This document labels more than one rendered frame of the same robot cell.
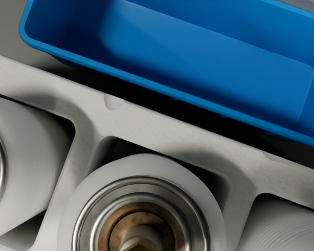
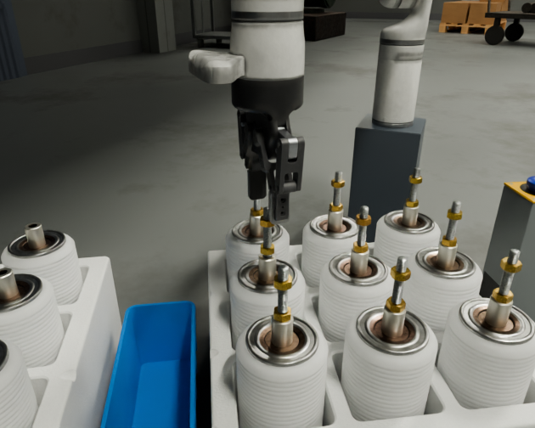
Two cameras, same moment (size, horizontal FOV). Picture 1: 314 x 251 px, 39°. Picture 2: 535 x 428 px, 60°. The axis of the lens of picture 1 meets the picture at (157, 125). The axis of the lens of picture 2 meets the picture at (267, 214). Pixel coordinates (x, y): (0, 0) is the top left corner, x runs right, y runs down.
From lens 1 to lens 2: 0.48 m
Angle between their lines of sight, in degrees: 65
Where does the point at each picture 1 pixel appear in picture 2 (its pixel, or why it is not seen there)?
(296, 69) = (145, 372)
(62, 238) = not seen: hidden behind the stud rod
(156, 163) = (233, 284)
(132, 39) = not seen: outside the picture
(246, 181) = (226, 297)
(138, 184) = (244, 282)
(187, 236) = (255, 265)
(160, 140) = (223, 329)
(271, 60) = (143, 385)
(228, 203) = not seen: hidden behind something
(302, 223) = (232, 261)
